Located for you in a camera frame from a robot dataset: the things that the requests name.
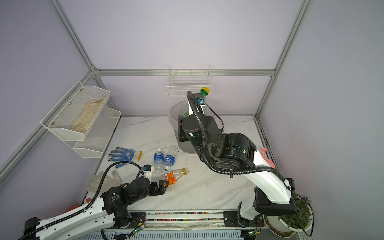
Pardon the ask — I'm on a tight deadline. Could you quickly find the yellow-cap clear bottle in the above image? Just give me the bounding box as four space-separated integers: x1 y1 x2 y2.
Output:
163 168 187 185

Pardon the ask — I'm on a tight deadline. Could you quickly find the capless blue label bottle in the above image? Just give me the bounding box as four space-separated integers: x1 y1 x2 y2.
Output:
164 146 178 172

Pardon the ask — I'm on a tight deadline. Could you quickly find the white-cap blue label bottle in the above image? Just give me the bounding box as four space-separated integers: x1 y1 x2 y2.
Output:
154 148 165 174

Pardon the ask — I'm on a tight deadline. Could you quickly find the green plastic bottle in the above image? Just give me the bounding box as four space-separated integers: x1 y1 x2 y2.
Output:
182 87 210 118

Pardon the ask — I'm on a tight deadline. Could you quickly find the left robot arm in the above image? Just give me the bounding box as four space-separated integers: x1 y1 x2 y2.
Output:
20 176 169 240

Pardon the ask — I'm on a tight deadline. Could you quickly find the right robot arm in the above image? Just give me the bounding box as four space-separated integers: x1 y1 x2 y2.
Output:
178 115 298 223

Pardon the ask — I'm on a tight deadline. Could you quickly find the grey mesh waste bin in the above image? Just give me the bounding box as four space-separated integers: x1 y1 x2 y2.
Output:
168 100 196 154

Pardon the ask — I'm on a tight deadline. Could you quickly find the clear plastic bin liner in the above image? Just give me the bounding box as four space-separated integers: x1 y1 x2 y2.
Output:
168 100 189 131

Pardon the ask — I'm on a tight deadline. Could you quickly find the blue dotted work glove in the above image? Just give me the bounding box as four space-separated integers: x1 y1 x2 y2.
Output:
108 147 143 169

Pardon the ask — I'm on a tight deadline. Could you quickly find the orange rubber glove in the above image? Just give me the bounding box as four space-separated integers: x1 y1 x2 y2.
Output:
66 198 92 212

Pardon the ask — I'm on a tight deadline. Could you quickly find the white mesh lower shelf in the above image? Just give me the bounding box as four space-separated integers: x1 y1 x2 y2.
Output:
73 107 121 159

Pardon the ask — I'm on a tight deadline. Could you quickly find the white mesh shelf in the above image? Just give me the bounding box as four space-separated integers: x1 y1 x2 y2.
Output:
41 82 110 142
73 107 121 159

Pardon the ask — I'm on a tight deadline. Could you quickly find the pink watering can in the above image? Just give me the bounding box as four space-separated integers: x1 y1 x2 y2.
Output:
260 148 276 169

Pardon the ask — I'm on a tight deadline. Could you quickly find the beige cloth in shelf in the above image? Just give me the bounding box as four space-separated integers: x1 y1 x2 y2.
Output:
71 97 106 134

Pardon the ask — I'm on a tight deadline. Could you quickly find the white mesh upper shelf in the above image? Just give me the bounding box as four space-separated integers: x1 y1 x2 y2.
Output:
41 82 110 142

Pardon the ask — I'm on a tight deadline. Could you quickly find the potted green plant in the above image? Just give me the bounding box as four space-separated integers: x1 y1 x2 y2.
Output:
264 193 315 240

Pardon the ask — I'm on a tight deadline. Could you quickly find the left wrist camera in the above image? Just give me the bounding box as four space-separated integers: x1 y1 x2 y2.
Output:
142 165 154 182

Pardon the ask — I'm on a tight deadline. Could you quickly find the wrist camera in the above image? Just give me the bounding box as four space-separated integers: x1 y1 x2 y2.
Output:
191 93 206 114
142 165 154 182

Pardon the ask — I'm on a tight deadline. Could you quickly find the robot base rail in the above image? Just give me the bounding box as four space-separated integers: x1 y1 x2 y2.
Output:
125 210 264 230

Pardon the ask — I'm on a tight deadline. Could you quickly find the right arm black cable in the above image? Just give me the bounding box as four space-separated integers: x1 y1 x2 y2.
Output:
186 90 289 187

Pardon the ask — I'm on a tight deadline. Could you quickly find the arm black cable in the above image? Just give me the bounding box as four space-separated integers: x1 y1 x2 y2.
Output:
186 90 289 187
17 161 145 240

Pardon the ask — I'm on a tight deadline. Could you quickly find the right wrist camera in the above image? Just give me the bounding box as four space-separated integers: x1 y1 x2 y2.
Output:
191 93 206 114

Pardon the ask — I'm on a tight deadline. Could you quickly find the white wire wall basket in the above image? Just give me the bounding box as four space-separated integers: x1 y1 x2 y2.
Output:
166 65 211 97

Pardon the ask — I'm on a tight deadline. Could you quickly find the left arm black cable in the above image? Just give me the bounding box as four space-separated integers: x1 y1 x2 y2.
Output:
17 161 145 240

